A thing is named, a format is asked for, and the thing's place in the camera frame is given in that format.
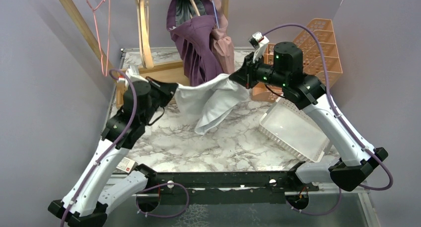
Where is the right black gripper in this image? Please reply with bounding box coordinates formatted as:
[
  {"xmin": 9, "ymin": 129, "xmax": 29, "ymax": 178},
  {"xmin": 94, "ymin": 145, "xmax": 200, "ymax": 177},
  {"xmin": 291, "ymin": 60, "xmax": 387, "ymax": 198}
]
[{"xmin": 229, "ymin": 52, "xmax": 288, "ymax": 90}]

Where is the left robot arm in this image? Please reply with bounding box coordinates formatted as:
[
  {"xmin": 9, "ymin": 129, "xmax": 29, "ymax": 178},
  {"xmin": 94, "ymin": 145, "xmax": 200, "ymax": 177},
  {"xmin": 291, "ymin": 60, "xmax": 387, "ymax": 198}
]
[{"xmin": 48, "ymin": 77, "xmax": 179, "ymax": 227}]

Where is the white garment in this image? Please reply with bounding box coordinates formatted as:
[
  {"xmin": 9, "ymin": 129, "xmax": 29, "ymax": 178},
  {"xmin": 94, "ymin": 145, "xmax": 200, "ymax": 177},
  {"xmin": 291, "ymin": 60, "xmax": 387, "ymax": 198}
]
[{"xmin": 174, "ymin": 74, "xmax": 249, "ymax": 135}]

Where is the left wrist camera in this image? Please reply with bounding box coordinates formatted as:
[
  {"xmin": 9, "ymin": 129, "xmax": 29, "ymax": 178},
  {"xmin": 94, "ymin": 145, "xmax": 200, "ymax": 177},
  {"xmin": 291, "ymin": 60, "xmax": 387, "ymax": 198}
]
[{"xmin": 117, "ymin": 65, "xmax": 148, "ymax": 88}]

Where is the orange plastic file organizer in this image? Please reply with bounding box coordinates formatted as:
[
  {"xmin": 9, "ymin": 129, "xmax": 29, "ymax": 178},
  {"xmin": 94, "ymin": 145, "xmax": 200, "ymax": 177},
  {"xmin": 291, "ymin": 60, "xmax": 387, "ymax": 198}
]
[{"xmin": 251, "ymin": 18, "xmax": 343, "ymax": 102}]

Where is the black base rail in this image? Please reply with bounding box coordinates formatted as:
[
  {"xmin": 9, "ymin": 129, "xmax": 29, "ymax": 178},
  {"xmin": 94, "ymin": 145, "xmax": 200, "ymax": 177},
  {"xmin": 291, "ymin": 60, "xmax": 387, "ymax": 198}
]
[{"xmin": 135, "ymin": 164, "xmax": 319, "ymax": 211}]

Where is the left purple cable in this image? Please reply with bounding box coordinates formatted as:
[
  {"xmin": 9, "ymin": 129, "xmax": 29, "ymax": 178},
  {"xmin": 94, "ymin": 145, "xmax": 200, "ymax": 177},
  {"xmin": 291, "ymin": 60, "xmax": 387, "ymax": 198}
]
[{"xmin": 59, "ymin": 69, "xmax": 191, "ymax": 227}]

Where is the blue wire hanger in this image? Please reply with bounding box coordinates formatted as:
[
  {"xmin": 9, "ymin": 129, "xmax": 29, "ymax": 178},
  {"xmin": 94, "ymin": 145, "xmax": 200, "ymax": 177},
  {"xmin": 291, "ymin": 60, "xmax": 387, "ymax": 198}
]
[{"xmin": 211, "ymin": 0, "xmax": 220, "ymax": 29}]

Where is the pink pleated skirt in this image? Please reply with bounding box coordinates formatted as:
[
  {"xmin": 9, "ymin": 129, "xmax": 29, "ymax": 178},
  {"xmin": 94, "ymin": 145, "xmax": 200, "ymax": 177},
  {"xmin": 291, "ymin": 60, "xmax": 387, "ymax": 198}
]
[{"xmin": 211, "ymin": 0, "xmax": 235, "ymax": 74}]

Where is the purple cable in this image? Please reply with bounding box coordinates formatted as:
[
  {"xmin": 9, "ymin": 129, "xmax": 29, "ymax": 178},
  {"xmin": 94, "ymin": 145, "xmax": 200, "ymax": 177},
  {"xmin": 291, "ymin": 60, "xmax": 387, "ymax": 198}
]
[
  {"xmin": 263, "ymin": 23, "xmax": 394, "ymax": 216},
  {"xmin": 59, "ymin": 69, "xmax": 191, "ymax": 227}
]

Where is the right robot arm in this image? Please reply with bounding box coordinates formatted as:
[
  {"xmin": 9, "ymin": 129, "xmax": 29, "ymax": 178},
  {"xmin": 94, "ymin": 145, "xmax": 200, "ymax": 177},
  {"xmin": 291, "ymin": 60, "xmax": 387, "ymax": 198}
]
[{"xmin": 229, "ymin": 42, "xmax": 394, "ymax": 191}]

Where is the small white box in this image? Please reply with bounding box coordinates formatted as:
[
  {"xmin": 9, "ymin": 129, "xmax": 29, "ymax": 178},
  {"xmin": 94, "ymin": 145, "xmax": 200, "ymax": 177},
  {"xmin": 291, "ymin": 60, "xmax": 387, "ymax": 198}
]
[{"xmin": 116, "ymin": 157, "xmax": 138, "ymax": 173}]

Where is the white laundry basket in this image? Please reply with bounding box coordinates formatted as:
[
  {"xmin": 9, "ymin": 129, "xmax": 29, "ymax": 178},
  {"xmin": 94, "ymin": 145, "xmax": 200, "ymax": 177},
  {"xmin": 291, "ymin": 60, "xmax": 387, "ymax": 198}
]
[{"xmin": 259, "ymin": 97, "xmax": 333, "ymax": 162}]

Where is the purple garment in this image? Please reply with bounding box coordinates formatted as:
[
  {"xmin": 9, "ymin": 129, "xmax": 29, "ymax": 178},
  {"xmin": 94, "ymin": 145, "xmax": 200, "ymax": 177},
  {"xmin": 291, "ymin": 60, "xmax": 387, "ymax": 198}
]
[{"xmin": 166, "ymin": 0, "xmax": 223, "ymax": 86}]

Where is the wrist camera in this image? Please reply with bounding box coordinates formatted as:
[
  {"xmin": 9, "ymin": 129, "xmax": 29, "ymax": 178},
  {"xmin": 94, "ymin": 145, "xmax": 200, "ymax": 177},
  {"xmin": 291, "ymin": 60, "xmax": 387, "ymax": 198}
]
[
  {"xmin": 117, "ymin": 65, "xmax": 148, "ymax": 88},
  {"xmin": 248, "ymin": 32, "xmax": 270, "ymax": 63}
]

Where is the wooden clothes rack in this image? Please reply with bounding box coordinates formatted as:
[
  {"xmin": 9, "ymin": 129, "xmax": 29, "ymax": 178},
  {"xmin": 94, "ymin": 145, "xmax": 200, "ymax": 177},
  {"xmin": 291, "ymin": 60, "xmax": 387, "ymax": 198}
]
[{"xmin": 59, "ymin": 0, "xmax": 229, "ymax": 85}]

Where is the pink wire hanger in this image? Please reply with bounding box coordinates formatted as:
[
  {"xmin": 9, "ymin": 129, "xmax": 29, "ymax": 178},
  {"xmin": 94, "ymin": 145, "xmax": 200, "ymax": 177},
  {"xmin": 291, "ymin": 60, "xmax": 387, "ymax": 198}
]
[{"xmin": 78, "ymin": 0, "xmax": 112, "ymax": 77}]

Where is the wooden hanger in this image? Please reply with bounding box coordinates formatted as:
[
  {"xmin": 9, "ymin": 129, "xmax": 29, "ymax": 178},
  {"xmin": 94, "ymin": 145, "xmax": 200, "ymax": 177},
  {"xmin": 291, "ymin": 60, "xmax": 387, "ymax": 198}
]
[
  {"xmin": 186, "ymin": 0, "xmax": 201, "ymax": 17},
  {"xmin": 135, "ymin": 0, "xmax": 154, "ymax": 69}
]

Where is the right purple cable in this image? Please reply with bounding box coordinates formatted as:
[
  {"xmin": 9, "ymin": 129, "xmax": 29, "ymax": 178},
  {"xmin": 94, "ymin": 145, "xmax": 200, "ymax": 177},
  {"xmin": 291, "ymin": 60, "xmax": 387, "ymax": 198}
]
[{"xmin": 263, "ymin": 23, "xmax": 394, "ymax": 216}]

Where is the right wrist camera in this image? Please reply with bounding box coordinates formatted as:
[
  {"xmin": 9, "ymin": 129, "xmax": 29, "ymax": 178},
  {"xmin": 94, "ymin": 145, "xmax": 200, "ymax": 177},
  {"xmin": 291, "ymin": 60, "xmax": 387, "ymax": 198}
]
[{"xmin": 248, "ymin": 32, "xmax": 270, "ymax": 63}]

